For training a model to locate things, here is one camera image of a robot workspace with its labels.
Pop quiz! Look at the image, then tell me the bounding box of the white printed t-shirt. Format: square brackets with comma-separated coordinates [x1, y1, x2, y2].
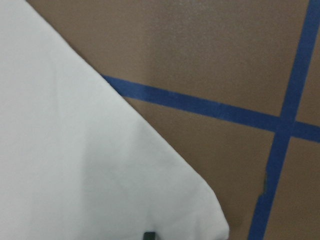
[0, 0, 229, 240]

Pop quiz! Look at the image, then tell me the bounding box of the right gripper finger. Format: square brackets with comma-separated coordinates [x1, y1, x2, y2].
[142, 231, 156, 240]

